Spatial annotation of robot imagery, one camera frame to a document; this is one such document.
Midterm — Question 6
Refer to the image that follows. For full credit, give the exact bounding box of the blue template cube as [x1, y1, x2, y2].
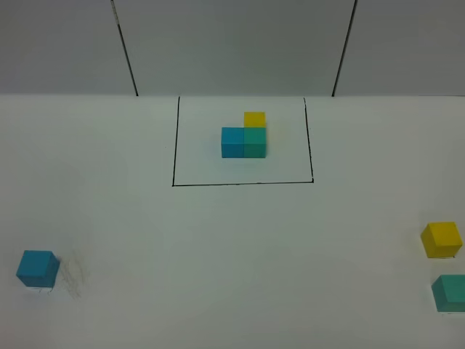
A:
[221, 127, 244, 158]

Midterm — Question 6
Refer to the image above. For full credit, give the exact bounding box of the green template cube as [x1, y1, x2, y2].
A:
[244, 127, 267, 159]

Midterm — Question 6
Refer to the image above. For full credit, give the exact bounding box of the yellow template cube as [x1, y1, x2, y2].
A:
[243, 111, 267, 128]

